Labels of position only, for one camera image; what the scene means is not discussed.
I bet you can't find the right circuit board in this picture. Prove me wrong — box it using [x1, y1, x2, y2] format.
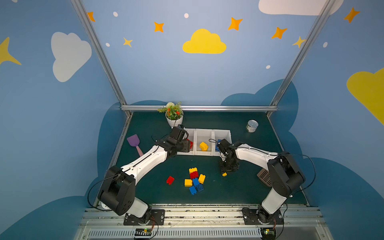
[261, 228, 277, 240]

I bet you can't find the circuit board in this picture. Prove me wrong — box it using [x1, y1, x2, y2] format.
[261, 228, 277, 240]
[134, 228, 153, 240]

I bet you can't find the potted plant white pot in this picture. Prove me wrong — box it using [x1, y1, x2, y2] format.
[158, 102, 184, 128]

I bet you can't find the yellow lego brick bottom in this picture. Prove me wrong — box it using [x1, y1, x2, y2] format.
[184, 179, 194, 188]

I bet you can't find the white left bin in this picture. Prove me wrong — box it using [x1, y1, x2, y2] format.
[177, 129, 195, 156]

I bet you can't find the left circuit board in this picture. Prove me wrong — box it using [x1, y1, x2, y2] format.
[134, 228, 153, 240]

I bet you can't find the yellow lego brick right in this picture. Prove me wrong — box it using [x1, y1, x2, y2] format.
[198, 174, 206, 184]

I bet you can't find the purple toy spatula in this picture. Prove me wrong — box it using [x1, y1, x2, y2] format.
[127, 134, 143, 157]

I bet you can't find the blue textured lego brick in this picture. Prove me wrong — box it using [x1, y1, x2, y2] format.
[196, 184, 204, 192]

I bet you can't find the brown slotted spatula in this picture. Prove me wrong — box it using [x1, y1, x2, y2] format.
[257, 169, 272, 187]

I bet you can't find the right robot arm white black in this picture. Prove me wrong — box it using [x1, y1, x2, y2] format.
[217, 139, 306, 222]

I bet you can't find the white middle bin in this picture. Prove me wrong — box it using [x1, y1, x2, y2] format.
[194, 129, 214, 156]

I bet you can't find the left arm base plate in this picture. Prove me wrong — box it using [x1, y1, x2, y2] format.
[123, 209, 165, 226]

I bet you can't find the silver tin can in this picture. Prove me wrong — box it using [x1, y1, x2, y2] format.
[246, 120, 259, 133]

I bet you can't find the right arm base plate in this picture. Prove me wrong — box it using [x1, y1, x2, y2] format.
[242, 208, 284, 225]

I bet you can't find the yellow lego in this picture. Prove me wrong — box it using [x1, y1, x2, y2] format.
[200, 142, 209, 152]

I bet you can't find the white right bin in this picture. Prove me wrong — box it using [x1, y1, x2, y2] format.
[213, 130, 232, 157]

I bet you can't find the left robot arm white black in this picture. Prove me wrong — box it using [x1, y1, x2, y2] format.
[98, 125, 191, 220]

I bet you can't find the white bin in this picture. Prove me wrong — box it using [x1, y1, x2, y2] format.
[213, 130, 232, 157]
[177, 129, 195, 156]
[194, 129, 214, 156]

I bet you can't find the blue lego brick bottom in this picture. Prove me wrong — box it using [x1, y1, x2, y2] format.
[189, 186, 198, 195]

